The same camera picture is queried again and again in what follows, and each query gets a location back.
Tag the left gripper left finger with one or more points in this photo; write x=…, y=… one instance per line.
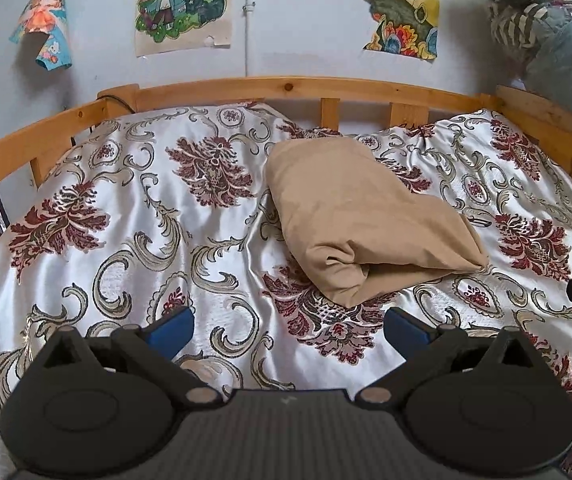
x=103, y=406

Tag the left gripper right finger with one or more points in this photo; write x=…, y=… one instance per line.
x=472, y=406

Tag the tan zip hooded jacket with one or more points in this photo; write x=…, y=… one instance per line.
x=356, y=230

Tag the white floral satin bedspread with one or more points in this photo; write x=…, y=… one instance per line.
x=170, y=209

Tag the colourful landscape poster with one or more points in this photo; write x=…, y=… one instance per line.
x=405, y=27

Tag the orange blue curled poster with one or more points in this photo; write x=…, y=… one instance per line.
x=47, y=18

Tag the anime character green poster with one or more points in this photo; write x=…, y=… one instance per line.
x=171, y=25

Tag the wooden bed frame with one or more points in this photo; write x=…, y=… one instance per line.
x=43, y=143

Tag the white wall conduit pipe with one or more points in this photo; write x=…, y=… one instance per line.
x=248, y=10

